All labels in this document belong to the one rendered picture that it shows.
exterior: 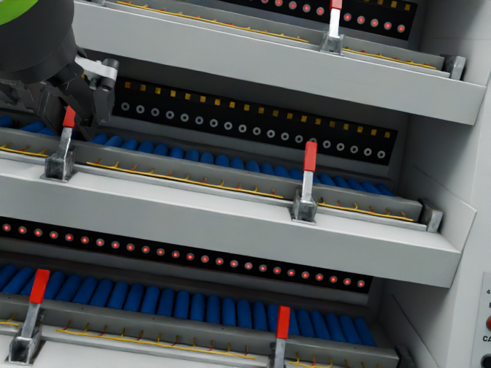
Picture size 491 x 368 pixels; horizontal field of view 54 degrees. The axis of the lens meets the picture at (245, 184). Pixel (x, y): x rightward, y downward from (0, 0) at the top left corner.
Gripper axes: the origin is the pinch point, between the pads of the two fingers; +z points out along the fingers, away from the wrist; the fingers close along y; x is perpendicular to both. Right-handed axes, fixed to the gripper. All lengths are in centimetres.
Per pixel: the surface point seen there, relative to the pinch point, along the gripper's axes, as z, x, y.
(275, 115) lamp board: 11.3, 9.1, 23.6
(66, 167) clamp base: -0.7, -5.7, 1.0
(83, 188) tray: -1.3, -7.7, 3.3
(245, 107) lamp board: 11.2, 9.3, 19.3
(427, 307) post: 5.8, -14.0, 44.7
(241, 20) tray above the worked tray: 1.0, 16.1, 16.4
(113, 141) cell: 9.2, 0.7, 3.3
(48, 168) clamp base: -0.7, -6.1, -0.7
